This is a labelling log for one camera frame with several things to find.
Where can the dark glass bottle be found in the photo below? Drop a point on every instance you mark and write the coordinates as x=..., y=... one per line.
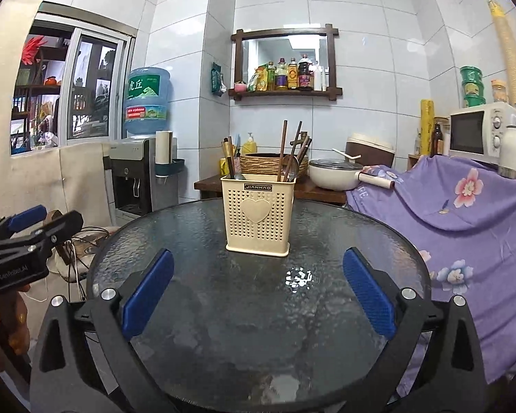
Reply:
x=437, y=142

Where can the beige plastic utensil holder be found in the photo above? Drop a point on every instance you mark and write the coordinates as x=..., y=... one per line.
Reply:
x=258, y=215

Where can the purple floral cloth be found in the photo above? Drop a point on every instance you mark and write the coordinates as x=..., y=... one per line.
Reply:
x=468, y=232

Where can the dark sauce bottle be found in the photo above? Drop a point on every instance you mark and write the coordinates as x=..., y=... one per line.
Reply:
x=305, y=73

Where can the blue water jug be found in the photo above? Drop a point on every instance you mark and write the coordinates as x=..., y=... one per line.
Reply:
x=148, y=99

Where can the yellow green packet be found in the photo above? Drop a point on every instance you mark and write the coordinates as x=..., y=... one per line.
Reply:
x=258, y=81

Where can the green noodle cup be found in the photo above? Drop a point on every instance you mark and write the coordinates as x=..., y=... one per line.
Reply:
x=472, y=87
x=474, y=101
x=471, y=74

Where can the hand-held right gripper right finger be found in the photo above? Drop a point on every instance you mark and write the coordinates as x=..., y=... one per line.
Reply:
x=370, y=292

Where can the yellow roll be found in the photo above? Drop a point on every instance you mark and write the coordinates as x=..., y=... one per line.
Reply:
x=427, y=124

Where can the large metal spoon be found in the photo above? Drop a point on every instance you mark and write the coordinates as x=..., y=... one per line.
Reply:
x=289, y=164

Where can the tall sleeve of paper cups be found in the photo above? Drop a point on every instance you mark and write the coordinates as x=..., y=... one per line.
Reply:
x=509, y=56

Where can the red artificial flower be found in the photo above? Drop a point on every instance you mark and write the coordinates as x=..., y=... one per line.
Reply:
x=35, y=49

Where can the glass jar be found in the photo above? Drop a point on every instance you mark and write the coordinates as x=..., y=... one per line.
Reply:
x=500, y=92

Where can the grey water dispenser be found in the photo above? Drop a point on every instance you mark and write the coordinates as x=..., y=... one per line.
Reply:
x=129, y=172

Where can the wooden chair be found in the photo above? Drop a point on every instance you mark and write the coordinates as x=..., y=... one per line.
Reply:
x=90, y=249

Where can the small metal spoon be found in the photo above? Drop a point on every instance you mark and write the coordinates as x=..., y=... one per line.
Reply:
x=240, y=176

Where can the wooden side table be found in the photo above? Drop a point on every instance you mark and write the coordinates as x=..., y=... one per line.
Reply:
x=314, y=191

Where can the white paper cup dispenser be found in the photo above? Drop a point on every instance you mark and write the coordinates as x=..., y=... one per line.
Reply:
x=165, y=150

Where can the white bottle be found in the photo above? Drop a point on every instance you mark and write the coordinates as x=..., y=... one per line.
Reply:
x=317, y=77

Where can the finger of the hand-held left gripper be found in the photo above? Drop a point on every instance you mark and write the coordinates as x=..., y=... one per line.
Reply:
x=28, y=217
x=60, y=228

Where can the woven basket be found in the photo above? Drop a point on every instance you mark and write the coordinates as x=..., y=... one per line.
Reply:
x=262, y=164

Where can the white microwave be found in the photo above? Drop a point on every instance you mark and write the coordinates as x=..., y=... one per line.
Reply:
x=471, y=131

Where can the beige cloth cover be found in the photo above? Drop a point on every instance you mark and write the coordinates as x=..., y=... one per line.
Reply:
x=81, y=180

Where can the brown wooden chopstick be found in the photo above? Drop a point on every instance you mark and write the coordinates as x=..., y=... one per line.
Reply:
x=296, y=142
x=283, y=150
x=304, y=151

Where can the sliding window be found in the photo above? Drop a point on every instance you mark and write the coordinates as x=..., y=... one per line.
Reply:
x=99, y=81

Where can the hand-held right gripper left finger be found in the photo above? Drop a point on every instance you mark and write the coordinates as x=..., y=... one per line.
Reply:
x=148, y=292

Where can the person's left hand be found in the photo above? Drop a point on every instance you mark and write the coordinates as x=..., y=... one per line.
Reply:
x=8, y=318

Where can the brown and white rice cooker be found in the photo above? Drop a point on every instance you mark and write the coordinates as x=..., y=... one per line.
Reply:
x=370, y=146

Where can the yellow soap pump bottle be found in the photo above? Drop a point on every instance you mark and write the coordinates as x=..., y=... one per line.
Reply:
x=250, y=145

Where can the wooden framed wall shelf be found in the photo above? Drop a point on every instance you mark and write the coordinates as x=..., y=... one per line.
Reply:
x=284, y=32

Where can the white canister with metal clasp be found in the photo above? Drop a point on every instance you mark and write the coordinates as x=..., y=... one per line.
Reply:
x=514, y=150

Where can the white pan with lid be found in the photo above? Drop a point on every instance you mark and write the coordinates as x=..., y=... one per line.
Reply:
x=331, y=176

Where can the pink bowl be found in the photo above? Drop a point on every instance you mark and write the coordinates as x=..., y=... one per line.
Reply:
x=240, y=87

